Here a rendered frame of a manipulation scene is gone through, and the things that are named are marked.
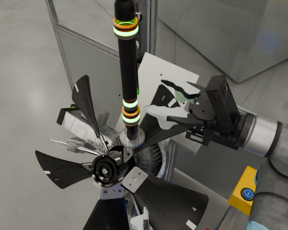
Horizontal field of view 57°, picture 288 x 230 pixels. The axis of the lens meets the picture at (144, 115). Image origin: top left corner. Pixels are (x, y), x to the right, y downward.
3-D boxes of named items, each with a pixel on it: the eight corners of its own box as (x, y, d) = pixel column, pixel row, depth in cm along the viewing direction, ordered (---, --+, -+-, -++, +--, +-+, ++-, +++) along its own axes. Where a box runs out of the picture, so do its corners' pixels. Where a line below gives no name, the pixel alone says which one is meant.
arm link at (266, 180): (245, 204, 60) (262, 183, 51) (255, 164, 66) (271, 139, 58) (282, 220, 57) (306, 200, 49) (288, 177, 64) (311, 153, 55)
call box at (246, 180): (240, 175, 120) (248, 164, 112) (262, 188, 117) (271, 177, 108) (225, 204, 112) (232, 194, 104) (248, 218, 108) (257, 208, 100)
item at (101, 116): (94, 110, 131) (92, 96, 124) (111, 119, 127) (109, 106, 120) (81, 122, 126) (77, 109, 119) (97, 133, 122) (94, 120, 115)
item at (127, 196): (128, 205, 123) (130, 190, 122) (140, 209, 121) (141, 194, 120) (119, 211, 116) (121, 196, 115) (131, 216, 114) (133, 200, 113)
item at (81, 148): (111, 159, 110) (49, 140, 125) (112, 154, 110) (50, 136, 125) (109, 161, 108) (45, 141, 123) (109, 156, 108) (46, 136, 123)
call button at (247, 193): (244, 188, 106) (245, 186, 105) (253, 193, 105) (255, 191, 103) (240, 196, 104) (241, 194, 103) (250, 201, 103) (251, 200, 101)
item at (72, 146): (70, 148, 120) (71, 140, 119) (80, 152, 117) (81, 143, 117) (66, 149, 118) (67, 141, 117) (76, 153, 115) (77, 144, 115)
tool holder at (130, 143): (121, 122, 79) (118, 99, 71) (145, 122, 79) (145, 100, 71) (119, 148, 73) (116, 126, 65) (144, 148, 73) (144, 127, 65)
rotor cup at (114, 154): (108, 141, 107) (88, 147, 95) (140, 149, 100) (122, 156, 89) (105, 176, 109) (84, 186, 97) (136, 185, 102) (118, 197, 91)
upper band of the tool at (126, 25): (115, 27, 50) (114, 13, 48) (138, 27, 50) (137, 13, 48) (113, 41, 48) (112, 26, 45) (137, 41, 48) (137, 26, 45)
